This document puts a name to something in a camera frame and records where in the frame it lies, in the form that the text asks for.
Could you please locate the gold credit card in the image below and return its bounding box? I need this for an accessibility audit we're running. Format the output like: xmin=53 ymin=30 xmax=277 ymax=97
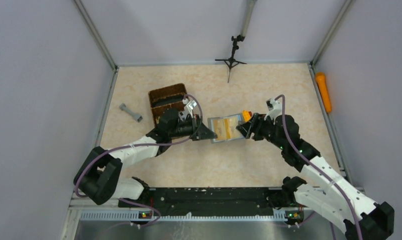
xmin=212 ymin=116 xmax=242 ymax=141

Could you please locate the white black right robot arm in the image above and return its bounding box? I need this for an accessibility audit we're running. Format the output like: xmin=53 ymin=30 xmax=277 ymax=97
xmin=236 ymin=113 xmax=395 ymax=240

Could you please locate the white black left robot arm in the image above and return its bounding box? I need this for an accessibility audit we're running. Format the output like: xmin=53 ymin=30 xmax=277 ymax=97
xmin=73 ymin=108 xmax=217 ymax=205

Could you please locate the yellow red toy brick car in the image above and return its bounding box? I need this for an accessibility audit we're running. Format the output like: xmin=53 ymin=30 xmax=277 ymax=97
xmin=242 ymin=110 xmax=253 ymax=122

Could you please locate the brown wicker basket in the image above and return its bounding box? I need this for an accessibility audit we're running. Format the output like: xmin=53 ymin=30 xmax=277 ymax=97
xmin=148 ymin=83 xmax=187 ymax=126

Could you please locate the grey dumbbell-shaped plastic part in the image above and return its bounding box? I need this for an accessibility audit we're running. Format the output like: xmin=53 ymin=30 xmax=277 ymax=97
xmin=119 ymin=103 xmax=143 ymax=123

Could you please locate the orange flashlight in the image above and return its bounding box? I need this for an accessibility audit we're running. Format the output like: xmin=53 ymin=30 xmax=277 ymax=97
xmin=315 ymin=72 xmax=332 ymax=113

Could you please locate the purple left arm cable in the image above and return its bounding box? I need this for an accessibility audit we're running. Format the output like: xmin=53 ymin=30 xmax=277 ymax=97
xmin=74 ymin=93 xmax=204 ymax=229

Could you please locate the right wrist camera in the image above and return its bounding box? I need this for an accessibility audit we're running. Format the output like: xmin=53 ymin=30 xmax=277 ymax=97
xmin=264 ymin=98 xmax=282 ymax=120

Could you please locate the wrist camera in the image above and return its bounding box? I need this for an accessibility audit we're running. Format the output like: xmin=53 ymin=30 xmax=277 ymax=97
xmin=183 ymin=99 xmax=198 ymax=117
xmin=264 ymin=98 xmax=282 ymax=120

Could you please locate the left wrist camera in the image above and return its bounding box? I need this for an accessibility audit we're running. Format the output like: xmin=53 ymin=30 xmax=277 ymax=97
xmin=183 ymin=99 xmax=198 ymax=117

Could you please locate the black camera tripod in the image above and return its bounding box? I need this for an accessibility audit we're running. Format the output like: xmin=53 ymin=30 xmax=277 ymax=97
xmin=215 ymin=0 xmax=258 ymax=84

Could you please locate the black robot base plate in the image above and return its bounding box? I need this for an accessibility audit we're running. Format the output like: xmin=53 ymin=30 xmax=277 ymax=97
xmin=135 ymin=187 xmax=300 ymax=209

